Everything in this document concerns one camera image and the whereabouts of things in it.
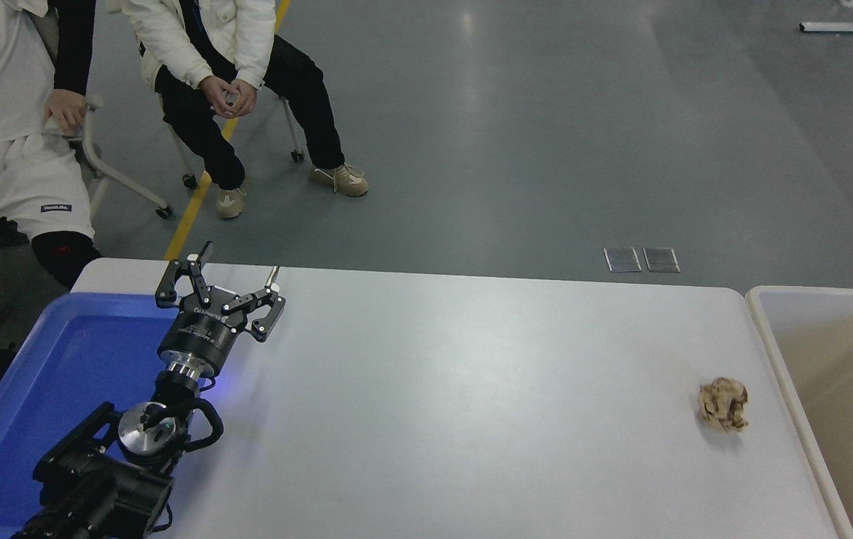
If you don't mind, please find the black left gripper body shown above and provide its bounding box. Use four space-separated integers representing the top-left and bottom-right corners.
156 287 249 373

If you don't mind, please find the person's right hand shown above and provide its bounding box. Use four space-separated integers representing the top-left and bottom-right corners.
198 75 236 119

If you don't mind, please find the person's left hand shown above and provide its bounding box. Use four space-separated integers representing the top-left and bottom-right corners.
228 79 257 117
45 88 88 137

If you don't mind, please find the blue plastic tray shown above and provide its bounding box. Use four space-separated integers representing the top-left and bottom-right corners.
0 291 182 539

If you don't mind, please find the metal-legged wheeled chair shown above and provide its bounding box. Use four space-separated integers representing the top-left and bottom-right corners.
165 94 306 189

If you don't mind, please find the white wheeled office chair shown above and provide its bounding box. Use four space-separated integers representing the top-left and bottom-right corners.
28 7 174 220

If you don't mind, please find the person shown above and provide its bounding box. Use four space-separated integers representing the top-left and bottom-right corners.
120 0 369 220
0 0 102 290

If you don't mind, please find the crumpled tan paper ball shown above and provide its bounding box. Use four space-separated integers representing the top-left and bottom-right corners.
698 377 750 435

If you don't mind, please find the large pale bin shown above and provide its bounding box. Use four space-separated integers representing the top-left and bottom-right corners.
745 284 853 539

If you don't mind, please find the white table base frame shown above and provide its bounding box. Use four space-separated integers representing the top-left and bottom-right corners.
799 0 853 35

